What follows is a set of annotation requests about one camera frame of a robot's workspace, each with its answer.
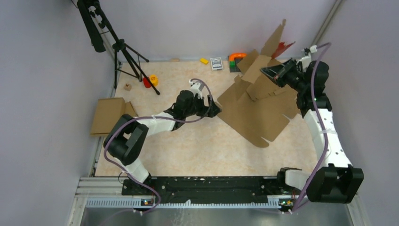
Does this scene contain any yellow small block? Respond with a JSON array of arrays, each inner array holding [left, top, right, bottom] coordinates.
[[200, 58, 209, 65]]

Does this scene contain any purple cable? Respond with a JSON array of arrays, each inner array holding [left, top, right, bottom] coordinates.
[[103, 78, 214, 214], [280, 42, 332, 214]]

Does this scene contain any orange horseshoe toy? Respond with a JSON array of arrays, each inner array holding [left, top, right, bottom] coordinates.
[[228, 53, 247, 62]]

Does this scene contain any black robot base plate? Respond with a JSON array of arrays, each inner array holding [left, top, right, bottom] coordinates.
[[121, 176, 300, 209]]

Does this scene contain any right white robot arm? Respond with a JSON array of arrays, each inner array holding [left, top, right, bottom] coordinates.
[[260, 46, 364, 203]]

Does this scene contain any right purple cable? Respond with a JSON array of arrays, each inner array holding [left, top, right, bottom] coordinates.
[[280, 42, 332, 214]]

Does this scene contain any large brown cardboard sheet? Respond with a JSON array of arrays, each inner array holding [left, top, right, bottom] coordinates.
[[216, 49, 302, 148]]

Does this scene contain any black camera tripod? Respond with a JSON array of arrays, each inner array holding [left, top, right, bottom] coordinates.
[[73, 0, 160, 95]]

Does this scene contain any yellow round toy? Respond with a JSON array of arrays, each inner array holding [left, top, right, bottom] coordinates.
[[149, 74, 159, 87]]

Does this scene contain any small wooden cube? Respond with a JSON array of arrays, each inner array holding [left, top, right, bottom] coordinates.
[[124, 83, 132, 91]]

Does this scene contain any playing card deck box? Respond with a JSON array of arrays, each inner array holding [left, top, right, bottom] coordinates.
[[210, 57, 223, 71]]

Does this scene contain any red flat cardboard blank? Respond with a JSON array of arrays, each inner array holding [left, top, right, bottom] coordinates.
[[271, 41, 295, 59]]

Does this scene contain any brown cardboard box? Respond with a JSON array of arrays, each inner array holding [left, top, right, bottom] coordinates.
[[90, 97, 138, 137], [234, 19, 286, 101]]

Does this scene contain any folded brown cardboard box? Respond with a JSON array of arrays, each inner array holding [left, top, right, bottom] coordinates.
[[90, 97, 138, 137]]

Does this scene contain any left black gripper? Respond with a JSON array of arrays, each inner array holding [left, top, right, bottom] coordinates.
[[184, 94, 220, 118]]

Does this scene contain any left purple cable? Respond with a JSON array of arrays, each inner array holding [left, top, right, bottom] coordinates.
[[103, 78, 214, 214]]

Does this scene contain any grey lego base plate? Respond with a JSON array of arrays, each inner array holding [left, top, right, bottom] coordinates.
[[229, 65, 241, 73]]

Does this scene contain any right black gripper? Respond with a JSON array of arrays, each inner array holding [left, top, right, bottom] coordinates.
[[260, 58, 307, 93]]

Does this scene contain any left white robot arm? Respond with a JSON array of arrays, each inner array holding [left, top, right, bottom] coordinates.
[[103, 79, 222, 195]]

